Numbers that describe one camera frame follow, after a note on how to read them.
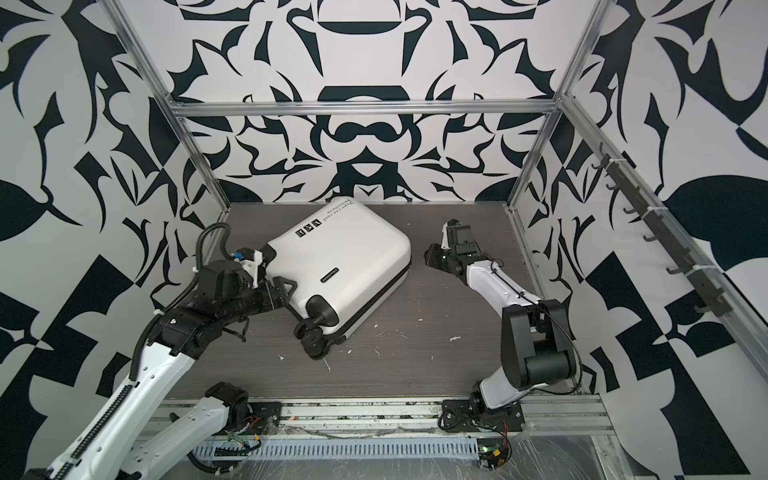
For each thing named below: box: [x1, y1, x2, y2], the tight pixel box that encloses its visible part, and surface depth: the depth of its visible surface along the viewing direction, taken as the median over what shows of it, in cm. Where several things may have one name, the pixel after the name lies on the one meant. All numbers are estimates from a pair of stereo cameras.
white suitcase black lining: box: [265, 197, 412, 359], surface depth 82 cm
